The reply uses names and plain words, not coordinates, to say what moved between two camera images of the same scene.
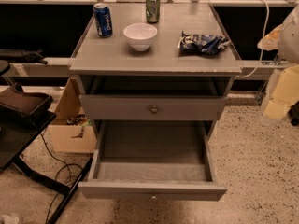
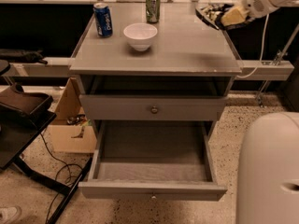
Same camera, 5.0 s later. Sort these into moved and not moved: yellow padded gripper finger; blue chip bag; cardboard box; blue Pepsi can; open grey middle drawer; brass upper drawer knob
Moved: blue chip bag; yellow padded gripper finger
Not moved: cardboard box; brass upper drawer knob; blue Pepsi can; open grey middle drawer
